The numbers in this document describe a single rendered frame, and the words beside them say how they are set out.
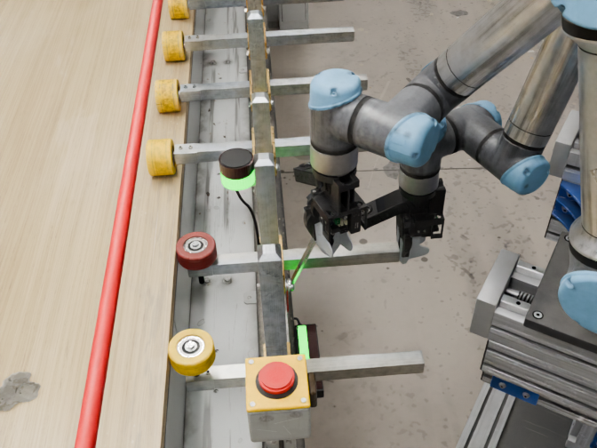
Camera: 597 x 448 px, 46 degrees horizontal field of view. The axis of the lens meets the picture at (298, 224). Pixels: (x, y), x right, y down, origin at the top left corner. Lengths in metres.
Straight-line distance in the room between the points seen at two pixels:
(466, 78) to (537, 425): 1.21
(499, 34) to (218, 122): 1.39
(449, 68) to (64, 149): 1.01
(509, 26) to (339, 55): 2.89
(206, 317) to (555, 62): 0.94
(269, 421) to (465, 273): 1.88
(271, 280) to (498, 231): 1.86
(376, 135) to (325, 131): 0.09
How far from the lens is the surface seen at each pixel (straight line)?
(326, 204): 1.13
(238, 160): 1.21
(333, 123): 1.01
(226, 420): 1.49
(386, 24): 4.14
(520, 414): 2.04
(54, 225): 1.54
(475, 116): 1.31
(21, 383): 1.28
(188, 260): 1.38
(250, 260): 1.43
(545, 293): 1.18
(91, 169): 1.66
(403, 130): 0.97
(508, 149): 1.23
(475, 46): 1.00
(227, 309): 1.66
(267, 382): 0.79
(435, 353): 2.37
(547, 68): 1.18
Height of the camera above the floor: 1.88
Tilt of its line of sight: 43 degrees down
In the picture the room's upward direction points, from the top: 2 degrees counter-clockwise
